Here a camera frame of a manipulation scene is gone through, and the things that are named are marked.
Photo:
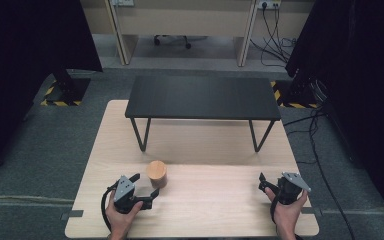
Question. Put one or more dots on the black office chair base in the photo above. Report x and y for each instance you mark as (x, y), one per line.
(171, 40)

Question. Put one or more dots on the person's left hand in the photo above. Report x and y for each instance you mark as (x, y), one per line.
(120, 220)

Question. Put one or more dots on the white wall socket strip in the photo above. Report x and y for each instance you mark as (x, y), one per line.
(123, 2)

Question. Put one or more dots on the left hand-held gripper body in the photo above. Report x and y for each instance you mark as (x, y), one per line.
(124, 191)

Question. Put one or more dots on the black stand base, striped tape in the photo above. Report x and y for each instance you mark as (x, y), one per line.
(291, 96)
(67, 91)

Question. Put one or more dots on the round wooden jar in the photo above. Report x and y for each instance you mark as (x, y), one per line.
(157, 174)

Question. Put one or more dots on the white wall socket with plugs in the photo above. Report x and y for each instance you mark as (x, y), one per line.
(269, 4)

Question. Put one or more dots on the black metal-legged shelf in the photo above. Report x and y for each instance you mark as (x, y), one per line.
(201, 96)

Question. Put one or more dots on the person's right hand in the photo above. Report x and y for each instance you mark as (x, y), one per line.
(288, 216)

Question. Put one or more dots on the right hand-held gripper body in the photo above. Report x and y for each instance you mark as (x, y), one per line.
(288, 191)

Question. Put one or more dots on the grey tape strip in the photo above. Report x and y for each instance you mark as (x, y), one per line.
(72, 214)

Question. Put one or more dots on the black curtain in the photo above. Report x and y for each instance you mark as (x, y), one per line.
(363, 83)
(20, 66)

